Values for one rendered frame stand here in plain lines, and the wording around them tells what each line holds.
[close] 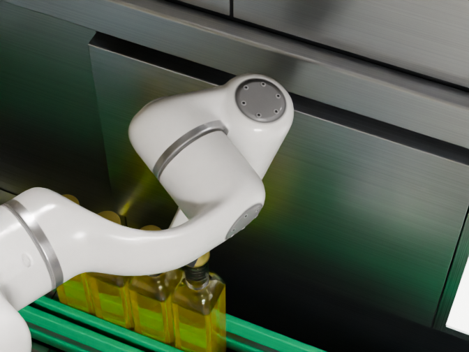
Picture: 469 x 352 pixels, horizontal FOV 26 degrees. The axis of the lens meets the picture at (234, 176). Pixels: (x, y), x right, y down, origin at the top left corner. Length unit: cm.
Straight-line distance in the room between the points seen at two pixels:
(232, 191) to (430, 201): 34
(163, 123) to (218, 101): 6
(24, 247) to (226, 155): 20
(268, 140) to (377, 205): 29
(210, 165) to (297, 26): 24
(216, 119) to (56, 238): 19
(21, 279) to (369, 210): 51
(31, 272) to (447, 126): 47
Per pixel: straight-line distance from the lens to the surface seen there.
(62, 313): 141
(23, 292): 85
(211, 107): 93
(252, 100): 94
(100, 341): 138
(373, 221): 123
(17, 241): 84
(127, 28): 116
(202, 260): 119
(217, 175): 89
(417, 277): 129
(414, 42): 104
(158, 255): 86
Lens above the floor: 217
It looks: 53 degrees down
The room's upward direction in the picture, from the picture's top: straight up
